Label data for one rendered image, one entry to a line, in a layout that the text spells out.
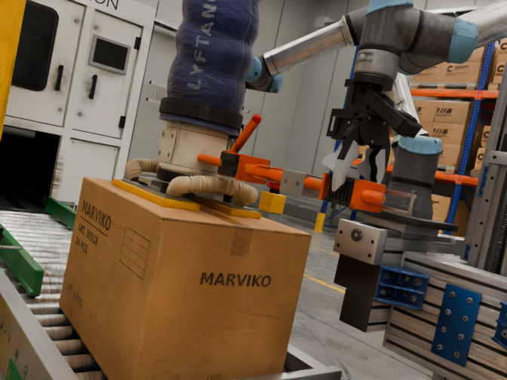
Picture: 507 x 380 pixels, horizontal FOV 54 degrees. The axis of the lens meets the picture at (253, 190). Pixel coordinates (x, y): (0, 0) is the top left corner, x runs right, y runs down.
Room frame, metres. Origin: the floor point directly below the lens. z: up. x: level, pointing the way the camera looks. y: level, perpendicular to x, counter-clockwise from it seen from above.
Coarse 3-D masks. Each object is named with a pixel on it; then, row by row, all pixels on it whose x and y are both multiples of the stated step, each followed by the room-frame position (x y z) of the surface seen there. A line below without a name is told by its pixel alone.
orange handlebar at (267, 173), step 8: (200, 160) 1.27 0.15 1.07; (208, 160) 1.23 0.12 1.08; (216, 160) 1.20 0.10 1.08; (248, 168) 1.09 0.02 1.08; (256, 168) 1.07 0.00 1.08; (264, 168) 1.05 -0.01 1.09; (272, 168) 1.04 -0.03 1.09; (256, 176) 1.06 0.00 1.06; (264, 176) 1.05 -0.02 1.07; (272, 176) 1.02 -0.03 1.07; (280, 176) 1.00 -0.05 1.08; (304, 184) 0.94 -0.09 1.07; (312, 184) 0.92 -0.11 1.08; (320, 184) 0.90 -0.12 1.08; (368, 192) 0.82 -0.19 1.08; (376, 192) 0.83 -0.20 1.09; (368, 200) 0.82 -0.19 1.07; (376, 200) 0.82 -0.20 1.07; (384, 200) 0.84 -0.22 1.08
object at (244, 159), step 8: (224, 152) 1.14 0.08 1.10; (232, 152) 1.17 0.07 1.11; (224, 160) 1.15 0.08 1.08; (232, 160) 1.11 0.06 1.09; (240, 160) 1.10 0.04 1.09; (248, 160) 1.11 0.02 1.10; (256, 160) 1.12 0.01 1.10; (264, 160) 1.14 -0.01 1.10; (224, 168) 1.13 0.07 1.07; (232, 168) 1.12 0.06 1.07; (240, 168) 1.10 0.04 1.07; (232, 176) 1.10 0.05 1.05; (240, 176) 1.10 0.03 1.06; (248, 176) 1.12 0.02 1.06; (264, 184) 1.15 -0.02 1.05
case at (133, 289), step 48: (96, 192) 1.35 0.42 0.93; (96, 240) 1.29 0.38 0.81; (144, 240) 1.04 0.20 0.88; (192, 240) 1.02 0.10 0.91; (240, 240) 1.09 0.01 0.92; (288, 240) 1.17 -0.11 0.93; (96, 288) 1.23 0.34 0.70; (144, 288) 1.00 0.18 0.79; (192, 288) 1.04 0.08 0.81; (240, 288) 1.11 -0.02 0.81; (288, 288) 1.19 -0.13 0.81; (96, 336) 1.18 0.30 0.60; (144, 336) 0.99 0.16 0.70; (192, 336) 1.05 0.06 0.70; (240, 336) 1.12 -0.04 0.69; (288, 336) 1.21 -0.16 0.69
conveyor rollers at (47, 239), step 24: (0, 216) 2.59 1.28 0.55; (24, 216) 2.74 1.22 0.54; (48, 216) 2.91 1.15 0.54; (24, 240) 2.24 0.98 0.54; (48, 240) 2.31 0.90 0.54; (0, 264) 1.78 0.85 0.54; (48, 264) 1.89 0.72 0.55; (24, 288) 1.58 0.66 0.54; (48, 288) 1.63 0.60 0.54; (48, 312) 1.45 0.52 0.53; (72, 336) 1.32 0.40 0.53; (72, 360) 1.15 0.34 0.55
